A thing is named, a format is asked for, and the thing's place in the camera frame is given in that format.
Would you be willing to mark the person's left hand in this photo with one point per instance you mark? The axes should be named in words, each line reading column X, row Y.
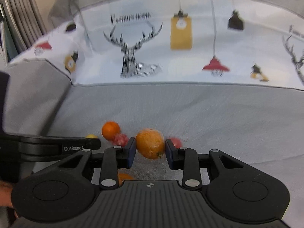
column 6, row 193

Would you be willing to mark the red fruit in net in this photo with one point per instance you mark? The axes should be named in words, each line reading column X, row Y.
column 121, row 139

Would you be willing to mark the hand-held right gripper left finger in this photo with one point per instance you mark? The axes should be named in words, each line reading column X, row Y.
column 131, row 153

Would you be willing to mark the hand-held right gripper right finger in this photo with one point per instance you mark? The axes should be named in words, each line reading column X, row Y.
column 169, row 154

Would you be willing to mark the large plastic orange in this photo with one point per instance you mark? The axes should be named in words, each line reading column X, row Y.
column 149, row 144

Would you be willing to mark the small yellow fruit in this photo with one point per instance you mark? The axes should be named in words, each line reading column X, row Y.
column 91, row 136

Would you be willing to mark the grey sofa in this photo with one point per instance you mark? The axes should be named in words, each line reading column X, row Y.
column 213, row 114

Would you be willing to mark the orange fruit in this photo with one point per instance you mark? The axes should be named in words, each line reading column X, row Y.
column 125, row 178

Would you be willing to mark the small mandarin orange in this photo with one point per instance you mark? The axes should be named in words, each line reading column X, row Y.
column 111, row 130

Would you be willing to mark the deer print white cushion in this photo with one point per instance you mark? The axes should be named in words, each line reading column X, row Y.
column 154, row 52

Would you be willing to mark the grey slatted rack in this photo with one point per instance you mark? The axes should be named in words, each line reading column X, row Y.
column 21, row 16

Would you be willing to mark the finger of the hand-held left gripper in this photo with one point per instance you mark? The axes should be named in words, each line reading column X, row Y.
column 47, row 147

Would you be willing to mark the small red fruit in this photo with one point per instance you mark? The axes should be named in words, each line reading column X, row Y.
column 177, row 142

